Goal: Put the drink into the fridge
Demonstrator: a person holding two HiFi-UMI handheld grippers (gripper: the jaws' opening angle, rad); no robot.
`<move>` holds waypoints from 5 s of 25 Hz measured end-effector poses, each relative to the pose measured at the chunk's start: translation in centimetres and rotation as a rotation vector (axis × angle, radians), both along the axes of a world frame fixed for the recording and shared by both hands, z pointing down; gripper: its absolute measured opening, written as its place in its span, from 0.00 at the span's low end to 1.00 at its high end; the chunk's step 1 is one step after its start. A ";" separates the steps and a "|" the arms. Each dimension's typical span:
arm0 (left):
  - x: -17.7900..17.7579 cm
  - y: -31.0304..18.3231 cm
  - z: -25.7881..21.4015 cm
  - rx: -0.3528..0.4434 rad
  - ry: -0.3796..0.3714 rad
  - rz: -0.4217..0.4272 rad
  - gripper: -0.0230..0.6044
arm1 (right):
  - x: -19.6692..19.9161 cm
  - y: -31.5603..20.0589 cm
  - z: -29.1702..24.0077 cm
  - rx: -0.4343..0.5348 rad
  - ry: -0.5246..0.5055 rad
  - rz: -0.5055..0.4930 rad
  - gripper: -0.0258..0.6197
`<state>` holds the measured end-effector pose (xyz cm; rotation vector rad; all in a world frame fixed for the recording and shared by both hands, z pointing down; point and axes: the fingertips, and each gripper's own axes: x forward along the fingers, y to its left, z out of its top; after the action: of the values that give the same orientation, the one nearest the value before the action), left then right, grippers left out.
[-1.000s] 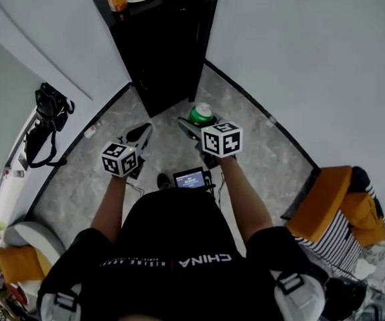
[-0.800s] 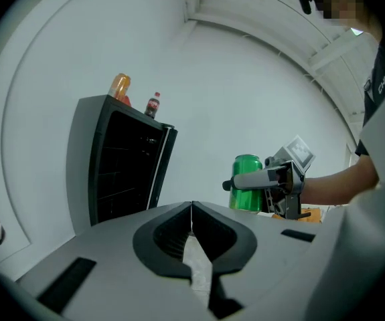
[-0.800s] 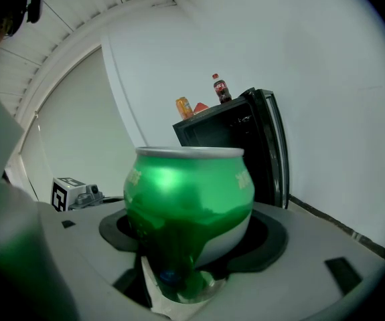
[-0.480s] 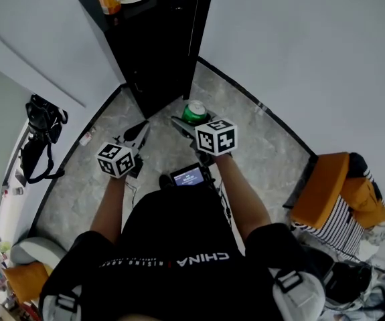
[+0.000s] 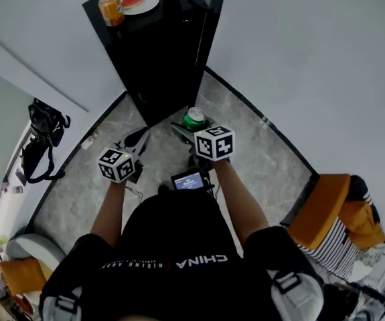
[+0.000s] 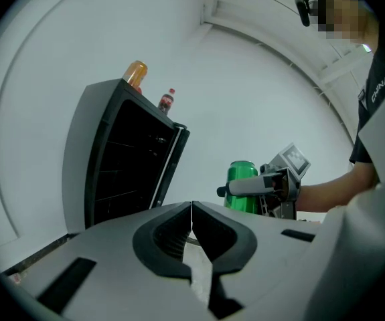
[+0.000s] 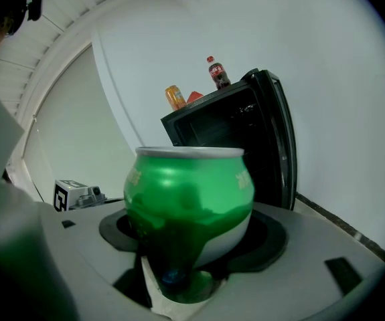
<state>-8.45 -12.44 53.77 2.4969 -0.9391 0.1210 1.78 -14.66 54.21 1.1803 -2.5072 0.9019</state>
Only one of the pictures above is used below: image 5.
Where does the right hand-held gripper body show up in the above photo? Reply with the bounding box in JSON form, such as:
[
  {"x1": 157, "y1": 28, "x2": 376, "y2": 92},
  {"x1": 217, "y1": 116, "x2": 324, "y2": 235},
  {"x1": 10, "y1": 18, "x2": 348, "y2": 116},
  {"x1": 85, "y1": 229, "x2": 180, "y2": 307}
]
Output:
[{"x1": 188, "y1": 124, "x2": 236, "y2": 172}]

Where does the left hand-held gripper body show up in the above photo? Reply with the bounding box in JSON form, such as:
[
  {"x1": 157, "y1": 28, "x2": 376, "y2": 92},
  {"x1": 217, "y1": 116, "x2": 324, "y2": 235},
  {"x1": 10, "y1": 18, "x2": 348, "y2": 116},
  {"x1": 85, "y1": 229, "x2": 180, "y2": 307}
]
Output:
[{"x1": 98, "y1": 141, "x2": 145, "y2": 184}]

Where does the green soda can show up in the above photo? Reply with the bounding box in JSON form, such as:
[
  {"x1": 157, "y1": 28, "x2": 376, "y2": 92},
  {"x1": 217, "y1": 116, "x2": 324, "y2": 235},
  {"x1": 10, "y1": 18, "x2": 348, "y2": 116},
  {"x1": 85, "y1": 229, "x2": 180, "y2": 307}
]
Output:
[{"x1": 181, "y1": 106, "x2": 207, "y2": 132}]

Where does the black mini fridge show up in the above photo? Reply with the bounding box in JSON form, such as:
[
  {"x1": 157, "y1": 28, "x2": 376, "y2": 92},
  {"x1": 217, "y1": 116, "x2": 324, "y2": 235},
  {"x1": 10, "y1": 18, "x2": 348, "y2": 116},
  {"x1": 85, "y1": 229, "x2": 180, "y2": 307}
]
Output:
[{"x1": 82, "y1": 0, "x2": 229, "y2": 128}]

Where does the orange soda can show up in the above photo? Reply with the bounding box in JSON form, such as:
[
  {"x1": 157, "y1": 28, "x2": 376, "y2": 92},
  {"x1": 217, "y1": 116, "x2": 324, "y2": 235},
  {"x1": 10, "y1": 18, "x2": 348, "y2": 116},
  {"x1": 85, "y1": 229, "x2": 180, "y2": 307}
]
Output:
[{"x1": 98, "y1": 0, "x2": 125, "y2": 27}]

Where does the person's left forearm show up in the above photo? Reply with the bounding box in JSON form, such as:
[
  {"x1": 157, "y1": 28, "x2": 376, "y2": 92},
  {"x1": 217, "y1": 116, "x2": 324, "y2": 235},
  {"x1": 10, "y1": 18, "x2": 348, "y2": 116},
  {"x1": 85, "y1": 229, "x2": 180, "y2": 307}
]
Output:
[{"x1": 90, "y1": 181, "x2": 126, "y2": 247}]

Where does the person's right forearm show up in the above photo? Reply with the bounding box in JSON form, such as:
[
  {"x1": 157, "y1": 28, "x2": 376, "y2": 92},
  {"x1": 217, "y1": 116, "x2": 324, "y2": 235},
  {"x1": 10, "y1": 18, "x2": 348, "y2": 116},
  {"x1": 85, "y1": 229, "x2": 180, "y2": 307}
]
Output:
[{"x1": 212, "y1": 158, "x2": 270, "y2": 247}]

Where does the black shoulder bag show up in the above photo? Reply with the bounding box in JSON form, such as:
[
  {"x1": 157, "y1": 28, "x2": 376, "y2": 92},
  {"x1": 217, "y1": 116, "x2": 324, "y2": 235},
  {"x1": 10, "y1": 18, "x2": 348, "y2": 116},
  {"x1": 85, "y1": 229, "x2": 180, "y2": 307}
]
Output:
[{"x1": 21, "y1": 135, "x2": 66, "y2": 184}]

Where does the chest-mounted screen device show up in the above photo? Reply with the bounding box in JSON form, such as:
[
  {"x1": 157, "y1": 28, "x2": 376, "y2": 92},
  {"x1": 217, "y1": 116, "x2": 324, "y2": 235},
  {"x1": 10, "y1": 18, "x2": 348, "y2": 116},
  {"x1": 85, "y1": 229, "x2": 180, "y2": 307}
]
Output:
[{"x1": 171, "y1": 169, "x2": 210, "y2": 192}]

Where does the black hanging backpack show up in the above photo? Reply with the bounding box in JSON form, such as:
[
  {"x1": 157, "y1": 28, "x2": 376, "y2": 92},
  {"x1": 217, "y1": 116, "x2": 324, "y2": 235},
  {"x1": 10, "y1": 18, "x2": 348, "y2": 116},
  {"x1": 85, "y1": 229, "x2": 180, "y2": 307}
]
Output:
[{"x1": 27, "y1": 98, "x2": 72, "y2": 148}]

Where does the white round armchair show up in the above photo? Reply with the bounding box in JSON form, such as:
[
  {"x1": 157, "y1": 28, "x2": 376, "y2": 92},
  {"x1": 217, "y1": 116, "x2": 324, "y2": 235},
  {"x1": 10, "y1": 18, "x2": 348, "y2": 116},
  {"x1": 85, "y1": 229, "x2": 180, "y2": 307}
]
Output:
[{"x1": 5, "y1": 233, "x2": 66, "y2": 297}]

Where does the person's black shirt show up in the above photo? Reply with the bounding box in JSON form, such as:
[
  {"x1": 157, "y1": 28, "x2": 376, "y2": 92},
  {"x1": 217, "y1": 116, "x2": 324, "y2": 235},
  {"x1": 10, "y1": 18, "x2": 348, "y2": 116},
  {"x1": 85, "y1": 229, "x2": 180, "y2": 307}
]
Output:
[{"x1": 40, "y1": 192, "x2": 325, "y2": 321}]

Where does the white plate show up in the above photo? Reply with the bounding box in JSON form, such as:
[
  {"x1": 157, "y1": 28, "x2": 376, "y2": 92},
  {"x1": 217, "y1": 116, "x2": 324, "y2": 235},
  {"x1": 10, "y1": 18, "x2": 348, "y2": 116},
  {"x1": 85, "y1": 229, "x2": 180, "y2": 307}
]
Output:
[{"x1": 120, "y1": 0, "x2": 161, "y2": 15}]

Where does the orange cushion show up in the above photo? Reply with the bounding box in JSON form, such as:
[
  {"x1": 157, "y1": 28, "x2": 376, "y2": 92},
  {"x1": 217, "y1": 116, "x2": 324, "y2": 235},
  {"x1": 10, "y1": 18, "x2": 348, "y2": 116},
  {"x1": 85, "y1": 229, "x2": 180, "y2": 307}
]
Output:
[{"x1": 0, "y1": 257, "x2": 48, "y2": 296}]

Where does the orange jacket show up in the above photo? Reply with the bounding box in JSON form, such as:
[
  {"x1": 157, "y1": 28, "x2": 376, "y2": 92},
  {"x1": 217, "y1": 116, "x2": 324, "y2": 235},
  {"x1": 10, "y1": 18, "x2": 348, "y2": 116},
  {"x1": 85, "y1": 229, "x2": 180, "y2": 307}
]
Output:
[{"x1": 341, "y1": 201, "x2": 385, "y2": 250}]

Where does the grey left shoulder strap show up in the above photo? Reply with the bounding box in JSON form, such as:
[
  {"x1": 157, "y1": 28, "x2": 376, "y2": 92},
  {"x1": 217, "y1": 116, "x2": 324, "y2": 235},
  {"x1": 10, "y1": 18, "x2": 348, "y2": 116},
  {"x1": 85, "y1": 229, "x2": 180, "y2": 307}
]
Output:
[{"x1": 41, "y1": 286, "x2": 82, "y2": 321}]

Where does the grey shoulder strap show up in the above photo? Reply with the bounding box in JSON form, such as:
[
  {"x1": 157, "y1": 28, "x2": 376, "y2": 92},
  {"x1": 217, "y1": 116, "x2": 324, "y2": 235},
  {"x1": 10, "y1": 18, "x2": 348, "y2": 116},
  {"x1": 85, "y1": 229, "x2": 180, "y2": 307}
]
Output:
[
  {"x1": 41, "y1": 286, "x2": 82, "y2": 321},
  {"x1": 267, "y1": 268, "x2": 323, "y2": 321}
]

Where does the grey right shoulder strap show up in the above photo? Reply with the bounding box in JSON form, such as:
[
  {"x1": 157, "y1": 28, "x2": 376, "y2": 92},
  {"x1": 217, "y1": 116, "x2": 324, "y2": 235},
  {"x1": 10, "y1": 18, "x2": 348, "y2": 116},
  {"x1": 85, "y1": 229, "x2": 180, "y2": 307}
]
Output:
[{"x1": 267, "y1": 268, "x2": 323, "y2": 321}]

